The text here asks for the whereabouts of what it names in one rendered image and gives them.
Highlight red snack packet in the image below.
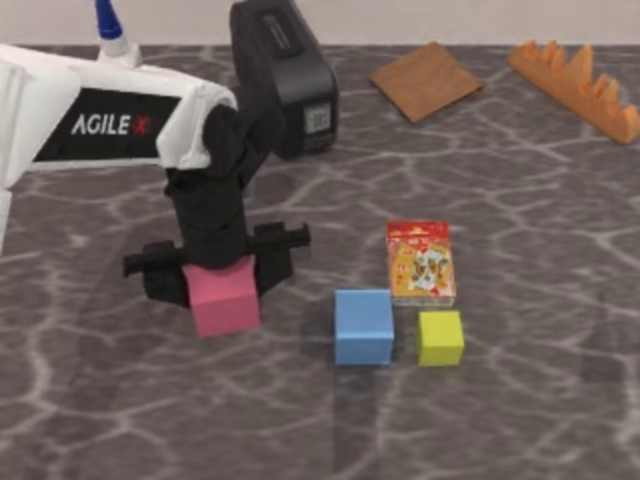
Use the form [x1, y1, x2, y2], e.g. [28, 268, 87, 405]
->
[385, 220, 458, 308]

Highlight yellow-green block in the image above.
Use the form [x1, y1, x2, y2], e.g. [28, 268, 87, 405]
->
[416, 309, 466, 368]

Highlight black box-shaped device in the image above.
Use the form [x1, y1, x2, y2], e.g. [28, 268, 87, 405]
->
[228, 0, 342, 162]

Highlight pink block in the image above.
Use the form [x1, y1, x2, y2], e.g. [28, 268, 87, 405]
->
[182, 258, 263, 339]

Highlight blue and white cable connector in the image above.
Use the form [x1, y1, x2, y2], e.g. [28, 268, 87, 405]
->
[93, 0, 142, 67]

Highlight brown wooden board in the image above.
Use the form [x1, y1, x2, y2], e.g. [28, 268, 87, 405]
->
[368, 41, 486, 124]

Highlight orange toothed wooden rack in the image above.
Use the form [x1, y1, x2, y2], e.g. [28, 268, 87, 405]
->
[506, 39, 640, 147]

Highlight blue block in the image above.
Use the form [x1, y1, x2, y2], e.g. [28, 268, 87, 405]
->
[333, 288, 396, 367]

